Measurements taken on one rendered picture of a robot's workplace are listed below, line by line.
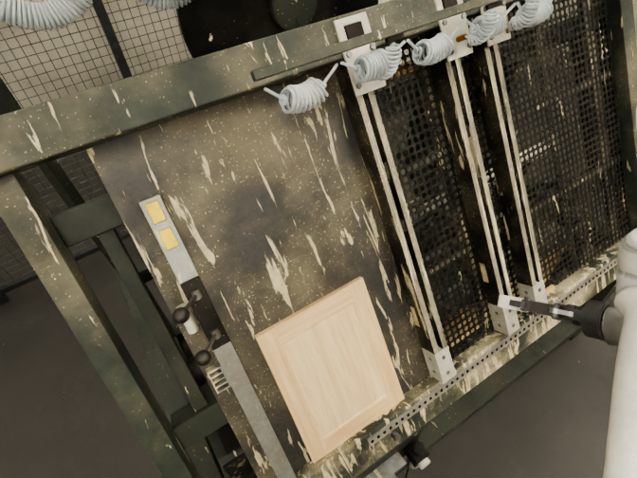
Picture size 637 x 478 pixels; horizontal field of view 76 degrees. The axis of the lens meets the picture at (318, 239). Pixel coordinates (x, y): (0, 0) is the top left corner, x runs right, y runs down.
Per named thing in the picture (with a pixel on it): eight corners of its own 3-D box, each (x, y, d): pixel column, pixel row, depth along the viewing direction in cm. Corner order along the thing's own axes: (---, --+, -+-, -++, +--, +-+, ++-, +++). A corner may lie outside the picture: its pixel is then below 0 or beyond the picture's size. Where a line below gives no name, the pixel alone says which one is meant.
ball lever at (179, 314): (194, 301, 104) (173, 328, 92) (188, 287, 103) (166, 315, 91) (208, 296, 104) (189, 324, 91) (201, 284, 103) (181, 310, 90)
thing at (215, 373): (215, 389, 113) (217, 394, 111) (205, 369, 111) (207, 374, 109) (228, 381, 115) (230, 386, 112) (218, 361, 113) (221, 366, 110)
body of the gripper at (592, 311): (596, 340, 75) (547, 327, 83) (618, 343, 80) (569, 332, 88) (603, 300, 76) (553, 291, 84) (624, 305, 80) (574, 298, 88)
